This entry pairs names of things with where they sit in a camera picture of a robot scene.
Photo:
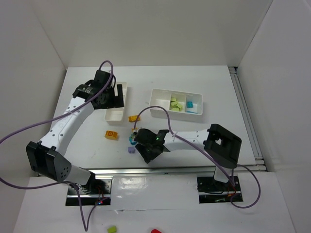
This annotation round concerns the wide white compartment tray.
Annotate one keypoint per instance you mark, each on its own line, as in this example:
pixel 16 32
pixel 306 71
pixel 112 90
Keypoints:
pixel 183 106

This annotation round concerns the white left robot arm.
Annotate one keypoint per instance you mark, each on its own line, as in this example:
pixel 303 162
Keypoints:
pixel 47 156

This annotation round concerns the lime two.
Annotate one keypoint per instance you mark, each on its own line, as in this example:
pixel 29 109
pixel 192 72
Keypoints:
pixel 180 107

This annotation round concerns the lime brick on foreground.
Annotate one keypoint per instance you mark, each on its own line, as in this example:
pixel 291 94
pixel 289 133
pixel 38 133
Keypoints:
pixel 112 229

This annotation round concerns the red object at edge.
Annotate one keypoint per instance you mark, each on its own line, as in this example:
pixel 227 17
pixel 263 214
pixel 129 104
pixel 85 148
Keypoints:
pixel 155 231

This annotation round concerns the teal printed oval brick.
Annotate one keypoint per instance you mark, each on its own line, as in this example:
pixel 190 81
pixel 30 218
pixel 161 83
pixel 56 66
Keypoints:
pixel 132 139

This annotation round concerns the aluminium rail right side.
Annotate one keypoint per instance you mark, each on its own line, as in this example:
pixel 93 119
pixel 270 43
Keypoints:
pixel 247 119

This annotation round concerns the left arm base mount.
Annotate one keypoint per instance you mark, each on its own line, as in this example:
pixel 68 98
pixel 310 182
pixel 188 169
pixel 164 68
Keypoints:
pixel 101 195

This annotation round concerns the orange curved brick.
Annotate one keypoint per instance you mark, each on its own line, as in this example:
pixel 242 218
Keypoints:
pixel 111 135

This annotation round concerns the pale lime square brick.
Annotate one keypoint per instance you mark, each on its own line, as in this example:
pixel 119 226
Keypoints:
pixel 173 105

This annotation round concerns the orange two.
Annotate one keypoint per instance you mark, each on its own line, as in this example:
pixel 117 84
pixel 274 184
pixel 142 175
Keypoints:
pixel 134 118

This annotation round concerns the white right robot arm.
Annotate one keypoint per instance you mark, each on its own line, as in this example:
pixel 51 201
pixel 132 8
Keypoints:
pixel 218 144

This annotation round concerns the aluminium rail front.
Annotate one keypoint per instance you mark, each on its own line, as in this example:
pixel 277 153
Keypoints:
pixel 154 171

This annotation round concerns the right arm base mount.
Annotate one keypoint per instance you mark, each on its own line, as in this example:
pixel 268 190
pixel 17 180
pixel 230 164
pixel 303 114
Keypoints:
pixel 211 191

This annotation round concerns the small teal brick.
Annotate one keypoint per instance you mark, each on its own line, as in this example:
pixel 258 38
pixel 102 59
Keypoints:
pixel 189 104

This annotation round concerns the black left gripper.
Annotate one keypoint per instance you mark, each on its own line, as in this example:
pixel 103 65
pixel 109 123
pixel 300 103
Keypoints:
pixel 116 97

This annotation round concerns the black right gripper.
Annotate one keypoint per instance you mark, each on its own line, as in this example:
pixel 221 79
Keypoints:
pixel 137 140

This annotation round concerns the purple curved brick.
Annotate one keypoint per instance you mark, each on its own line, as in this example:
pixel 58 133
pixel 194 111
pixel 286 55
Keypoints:
pixel 131 150

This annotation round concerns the aluminium rail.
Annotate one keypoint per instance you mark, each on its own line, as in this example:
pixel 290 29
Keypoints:
pixel 247 119
pixel 154 171

